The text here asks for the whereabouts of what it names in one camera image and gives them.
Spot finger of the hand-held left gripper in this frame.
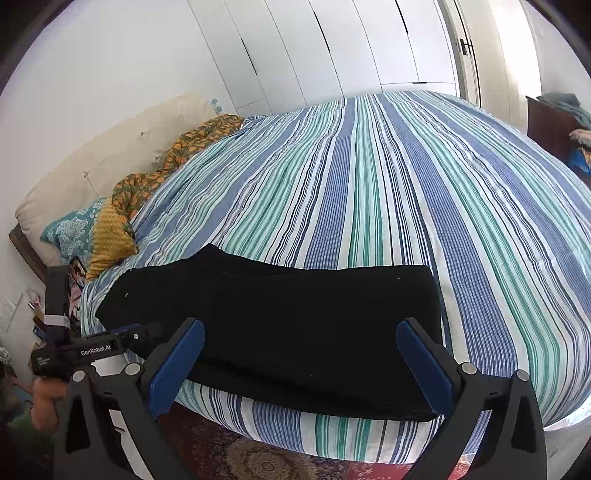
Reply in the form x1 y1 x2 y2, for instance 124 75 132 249
111 322 163 354

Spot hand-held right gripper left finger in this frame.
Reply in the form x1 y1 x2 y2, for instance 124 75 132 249
55 317 206 480

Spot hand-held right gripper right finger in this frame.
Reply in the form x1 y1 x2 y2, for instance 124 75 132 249
396 317 548 480

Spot black pants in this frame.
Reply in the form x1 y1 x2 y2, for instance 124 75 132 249
95 243 445 422

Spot person's left hand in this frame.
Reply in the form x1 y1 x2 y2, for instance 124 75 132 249
31 381 68 432

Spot mustard yellow pillow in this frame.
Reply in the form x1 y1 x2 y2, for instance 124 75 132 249
85 198 140 281

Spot teal patterned pillow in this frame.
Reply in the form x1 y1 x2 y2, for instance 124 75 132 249
40 198 108 261

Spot patterned red rug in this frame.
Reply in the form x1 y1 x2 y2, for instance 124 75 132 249
157 406 467 480

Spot orange floral quilt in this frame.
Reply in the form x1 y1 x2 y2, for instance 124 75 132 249
111 114 245 220

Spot bed with striped cover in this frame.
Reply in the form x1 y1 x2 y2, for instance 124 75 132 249
81 90 591 464

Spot beige padded headboard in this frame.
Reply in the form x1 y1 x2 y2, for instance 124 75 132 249
14 91 218 268

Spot brown wooden cabinet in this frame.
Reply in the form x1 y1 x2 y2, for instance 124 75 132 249
525 95 578 169

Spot grey-blue cloth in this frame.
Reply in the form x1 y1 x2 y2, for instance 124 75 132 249
538 92 591 130

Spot white door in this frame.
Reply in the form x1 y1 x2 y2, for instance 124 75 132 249
438 0 490 109

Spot white wardrobe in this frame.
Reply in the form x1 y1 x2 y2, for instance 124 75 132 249
187 0 462 116

